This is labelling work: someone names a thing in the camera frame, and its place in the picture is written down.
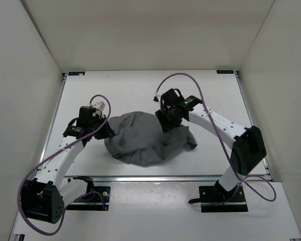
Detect grey pleated skirt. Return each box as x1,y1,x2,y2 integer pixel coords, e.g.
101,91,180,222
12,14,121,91
104,111,198,167

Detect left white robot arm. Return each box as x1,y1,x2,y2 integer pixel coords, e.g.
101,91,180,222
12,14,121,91
20,101,114,224

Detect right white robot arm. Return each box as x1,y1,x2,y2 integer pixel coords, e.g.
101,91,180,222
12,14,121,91
154,88,266,201

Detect left blue table label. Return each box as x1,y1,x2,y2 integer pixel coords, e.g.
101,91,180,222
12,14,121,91
68,71,85,76

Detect blue table label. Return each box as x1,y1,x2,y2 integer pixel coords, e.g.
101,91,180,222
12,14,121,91
68,71,85,76
216,70,234,74

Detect right blue table label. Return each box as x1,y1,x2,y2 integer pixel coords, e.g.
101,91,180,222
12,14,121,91
216,70,234,74

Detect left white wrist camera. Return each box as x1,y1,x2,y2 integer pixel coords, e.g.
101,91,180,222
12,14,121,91
92,101,105,118

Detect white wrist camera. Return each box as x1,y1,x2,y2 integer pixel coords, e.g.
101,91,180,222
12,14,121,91
153,92,163,103
92,101,105,118

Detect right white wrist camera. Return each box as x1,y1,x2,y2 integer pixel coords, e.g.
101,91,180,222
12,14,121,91
153,92,163,103

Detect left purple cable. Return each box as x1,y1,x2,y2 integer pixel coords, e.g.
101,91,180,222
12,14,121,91
19,94,112,236

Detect purple cable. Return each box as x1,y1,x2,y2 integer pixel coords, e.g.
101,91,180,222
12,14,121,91
156,72,277,202
19,94,112,236

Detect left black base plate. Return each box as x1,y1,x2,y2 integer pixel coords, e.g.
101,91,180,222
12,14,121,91
67,186,111,211

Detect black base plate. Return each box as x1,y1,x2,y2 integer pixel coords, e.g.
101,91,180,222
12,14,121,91
67,186,111,211
188,186,248,213

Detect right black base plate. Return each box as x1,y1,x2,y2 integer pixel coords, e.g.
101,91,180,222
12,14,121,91
188,186,248,213

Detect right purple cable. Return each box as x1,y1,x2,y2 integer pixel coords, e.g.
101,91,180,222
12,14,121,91
156,72,277,202

